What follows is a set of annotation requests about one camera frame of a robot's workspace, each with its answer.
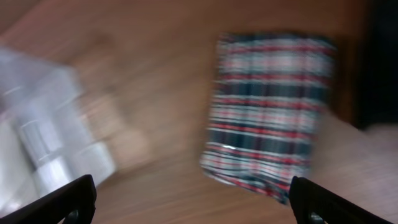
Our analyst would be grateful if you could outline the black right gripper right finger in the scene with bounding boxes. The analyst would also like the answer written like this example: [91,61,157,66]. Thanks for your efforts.
[289,176,392,224]

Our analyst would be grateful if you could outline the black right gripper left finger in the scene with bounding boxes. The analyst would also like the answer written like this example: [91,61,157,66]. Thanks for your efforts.
[1,174,97,224]

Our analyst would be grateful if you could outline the red navy plaid cloth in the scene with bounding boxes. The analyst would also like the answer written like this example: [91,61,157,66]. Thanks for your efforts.
[200,32,336,204]

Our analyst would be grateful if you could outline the clear plastic storage bin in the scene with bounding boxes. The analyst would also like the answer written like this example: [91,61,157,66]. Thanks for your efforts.
[1,47,116,216]

